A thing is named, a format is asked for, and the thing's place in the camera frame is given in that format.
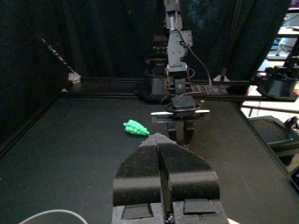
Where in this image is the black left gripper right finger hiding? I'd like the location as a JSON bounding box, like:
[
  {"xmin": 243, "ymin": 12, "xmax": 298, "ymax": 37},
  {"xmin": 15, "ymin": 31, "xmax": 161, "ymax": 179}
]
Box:
[{"xmin": 157, "ymin": 133, "xmax": 231, "ymax": 224}]

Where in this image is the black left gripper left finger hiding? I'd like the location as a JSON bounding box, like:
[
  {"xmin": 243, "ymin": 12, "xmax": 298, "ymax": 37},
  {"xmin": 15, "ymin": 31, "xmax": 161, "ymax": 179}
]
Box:
[{"xmin": 111, "ymin": 132, "xmax": 165, "ymax": 224}]

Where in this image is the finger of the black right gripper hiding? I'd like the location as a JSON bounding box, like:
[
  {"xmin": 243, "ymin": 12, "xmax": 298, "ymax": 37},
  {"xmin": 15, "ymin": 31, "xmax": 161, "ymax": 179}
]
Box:
[
  {"xmin": 183, "ymin": 119, "xmax": 197, "ymax": 147},
  {"xmin": 166, "ymin": 121, "xmax": 182, "ymax": 142}
]

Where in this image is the grey bowl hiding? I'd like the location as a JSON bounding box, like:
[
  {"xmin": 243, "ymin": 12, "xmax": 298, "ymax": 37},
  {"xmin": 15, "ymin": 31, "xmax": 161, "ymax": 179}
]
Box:
[{"xmin": 18, "ymin": 208, "xmax": 90, "ymax": 224}]

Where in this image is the green toy grape bunch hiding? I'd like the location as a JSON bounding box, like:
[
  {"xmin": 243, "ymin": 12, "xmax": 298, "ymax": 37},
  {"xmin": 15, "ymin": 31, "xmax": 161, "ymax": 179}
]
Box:
[{"xmin": 123, "ymin": 119, "xmax": 151, "ymax": 137}]

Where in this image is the black mesh chair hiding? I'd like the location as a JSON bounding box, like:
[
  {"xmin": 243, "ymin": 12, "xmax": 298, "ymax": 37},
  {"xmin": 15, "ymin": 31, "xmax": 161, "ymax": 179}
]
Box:
[{"xmin": 247, "ymin": 115, "xmax": 299, "ymax": 152}]

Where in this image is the black cloth curtain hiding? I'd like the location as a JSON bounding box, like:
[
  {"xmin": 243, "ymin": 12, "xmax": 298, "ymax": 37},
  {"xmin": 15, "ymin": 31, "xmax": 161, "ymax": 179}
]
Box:
[{"xmin": 0, "ymin": 0, "xmax": 294, "ymax": 144}]

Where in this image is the white corner bracket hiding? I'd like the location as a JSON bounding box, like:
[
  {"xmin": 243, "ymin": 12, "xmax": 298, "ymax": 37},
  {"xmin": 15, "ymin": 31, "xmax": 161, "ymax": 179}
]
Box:
[
  {"xmin": 213, "ymin": 73, "xmax": 231, "ymax": 83},
  {"xmin": 67, "ymin": 71, "xmax": 82, "ymax": 85}
]

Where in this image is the grey cable on right arm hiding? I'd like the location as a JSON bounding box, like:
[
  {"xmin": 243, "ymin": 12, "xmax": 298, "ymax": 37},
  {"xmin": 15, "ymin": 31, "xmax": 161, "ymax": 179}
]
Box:
[{"xmin": 177, "ymin": 26, "xmax": 215, "ymax": 92}]

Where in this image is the black metal frame rail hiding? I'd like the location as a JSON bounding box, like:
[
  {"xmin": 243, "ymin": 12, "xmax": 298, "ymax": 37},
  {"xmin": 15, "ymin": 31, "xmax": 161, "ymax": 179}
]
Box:
[{"xmin": 58, "ymin": 90, "xmax": 299, "ymax": 103}]

